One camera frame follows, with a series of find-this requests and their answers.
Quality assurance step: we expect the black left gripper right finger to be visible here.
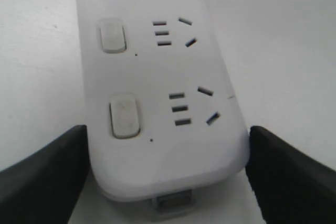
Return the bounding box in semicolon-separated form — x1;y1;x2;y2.
245;126;335;223

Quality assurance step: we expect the white power strip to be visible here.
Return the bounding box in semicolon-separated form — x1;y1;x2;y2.
76;0;249;215

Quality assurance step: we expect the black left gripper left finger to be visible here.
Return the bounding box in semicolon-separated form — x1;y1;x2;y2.
1;125;90;223

